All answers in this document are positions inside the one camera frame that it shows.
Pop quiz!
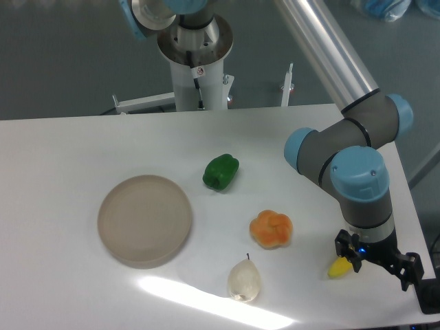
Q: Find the orange bread roll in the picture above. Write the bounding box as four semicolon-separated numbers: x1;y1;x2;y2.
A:
249;210;294;249

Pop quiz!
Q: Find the green bell pepper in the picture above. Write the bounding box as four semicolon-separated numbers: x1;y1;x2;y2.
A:
202;154;239;191

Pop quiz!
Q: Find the white left support bracket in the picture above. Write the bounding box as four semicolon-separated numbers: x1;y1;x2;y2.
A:
112;92;175;114

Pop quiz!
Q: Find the pale translucent pear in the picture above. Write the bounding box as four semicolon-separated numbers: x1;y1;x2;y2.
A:
227;253;262;303

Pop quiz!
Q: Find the blue plastic bag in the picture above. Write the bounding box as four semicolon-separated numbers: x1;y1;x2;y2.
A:
360;0;412;23

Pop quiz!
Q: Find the black device at table edge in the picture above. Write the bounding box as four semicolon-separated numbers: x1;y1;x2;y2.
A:
415;278;439;315

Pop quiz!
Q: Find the white right support bracket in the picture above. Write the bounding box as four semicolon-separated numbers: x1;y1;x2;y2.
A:
280;63;294;107

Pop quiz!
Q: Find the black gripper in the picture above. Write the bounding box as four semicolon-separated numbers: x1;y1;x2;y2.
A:
335;230;421;292

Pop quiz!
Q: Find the clear plastic bag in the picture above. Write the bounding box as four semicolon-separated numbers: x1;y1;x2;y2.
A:
415;0;440;20

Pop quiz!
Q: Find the beige round plate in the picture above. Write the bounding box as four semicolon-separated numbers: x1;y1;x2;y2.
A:
97;175;193;269

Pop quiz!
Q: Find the white support bracket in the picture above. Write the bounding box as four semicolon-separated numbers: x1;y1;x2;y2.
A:
280;63;294;107
112;92;175;114

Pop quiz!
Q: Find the yellow banana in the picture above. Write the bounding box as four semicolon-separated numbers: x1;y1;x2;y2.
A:
327;258;353;278

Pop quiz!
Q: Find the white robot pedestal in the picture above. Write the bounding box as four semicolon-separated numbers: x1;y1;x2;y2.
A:
157;14;234;111

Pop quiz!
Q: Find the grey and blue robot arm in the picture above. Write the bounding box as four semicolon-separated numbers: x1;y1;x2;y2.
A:
120;1;424;289

